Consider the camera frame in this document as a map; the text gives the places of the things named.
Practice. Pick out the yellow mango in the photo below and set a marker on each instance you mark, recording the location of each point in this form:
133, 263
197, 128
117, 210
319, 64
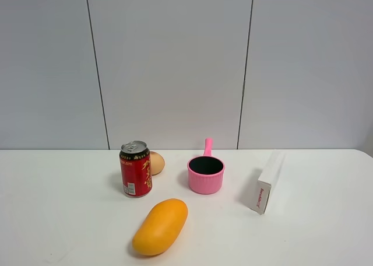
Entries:
160, 228

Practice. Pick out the brown egg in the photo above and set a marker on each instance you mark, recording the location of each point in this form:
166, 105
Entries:
157, 163

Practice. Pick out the pink toy saucepan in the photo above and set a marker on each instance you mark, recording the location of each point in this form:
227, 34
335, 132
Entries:
205, 173

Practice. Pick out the red drink can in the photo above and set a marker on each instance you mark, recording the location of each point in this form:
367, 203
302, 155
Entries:
135, 165

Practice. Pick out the white cardboard box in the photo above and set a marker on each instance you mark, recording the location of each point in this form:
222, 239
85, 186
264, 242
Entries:
266, 182

